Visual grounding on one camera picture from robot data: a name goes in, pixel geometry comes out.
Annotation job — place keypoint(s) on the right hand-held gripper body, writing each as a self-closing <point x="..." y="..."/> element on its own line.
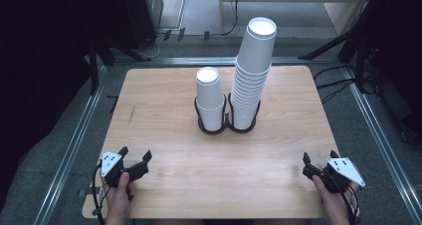
<point x="346" y="170"/>

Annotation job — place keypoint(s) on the small black floor bracket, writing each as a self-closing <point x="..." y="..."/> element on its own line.
<point x="167" y="35"/>
<point x="206" y="35"/>
<point x="181" y="34"/>

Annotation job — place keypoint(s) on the black metal stand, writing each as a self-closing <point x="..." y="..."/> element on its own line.
<point x="94" y="69"/>

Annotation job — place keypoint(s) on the black cabinet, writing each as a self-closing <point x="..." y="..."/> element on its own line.
<point x="139" y="16"/>

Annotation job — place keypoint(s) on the stack of white paper cups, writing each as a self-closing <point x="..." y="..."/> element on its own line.
<point x="209" y="95"/>
<point x="253" y="59"/>

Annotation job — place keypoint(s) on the person's left hand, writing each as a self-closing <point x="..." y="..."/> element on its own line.
<point x="119" y="200"/>

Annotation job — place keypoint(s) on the pale wooden furniture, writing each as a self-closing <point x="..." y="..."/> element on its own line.
<point x="341" y="16"/>

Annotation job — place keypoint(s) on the black tripod stand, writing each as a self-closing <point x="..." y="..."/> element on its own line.
<point x="331" y="44"/>

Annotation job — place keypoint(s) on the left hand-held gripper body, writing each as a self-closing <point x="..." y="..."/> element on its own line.
<point x="111" y="162"/>

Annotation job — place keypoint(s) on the person's right hand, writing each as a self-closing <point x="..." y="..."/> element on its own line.
<point x="336" y="205"/>

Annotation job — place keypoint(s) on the aluminium floor rail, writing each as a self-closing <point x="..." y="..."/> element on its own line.
<point x="182" y="61"/>
<point x="381" y="138"/>
<point x="66" y="162"/>

